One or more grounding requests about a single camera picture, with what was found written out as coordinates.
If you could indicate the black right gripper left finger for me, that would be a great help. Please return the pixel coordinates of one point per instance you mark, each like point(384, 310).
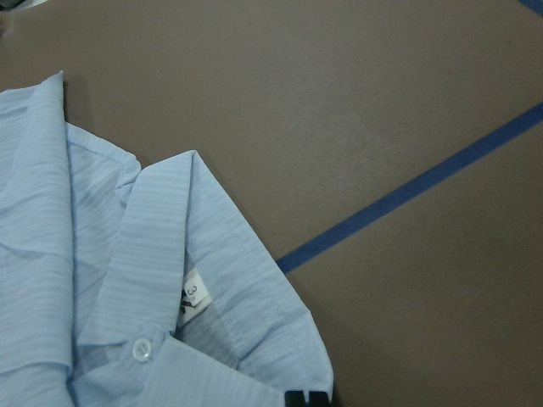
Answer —
point(294, 398)

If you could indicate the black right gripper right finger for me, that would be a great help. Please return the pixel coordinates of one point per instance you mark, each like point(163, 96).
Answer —
point(318, 399)

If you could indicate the light blue button-up shirt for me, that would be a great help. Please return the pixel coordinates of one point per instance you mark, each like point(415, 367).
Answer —
point(131, 286)

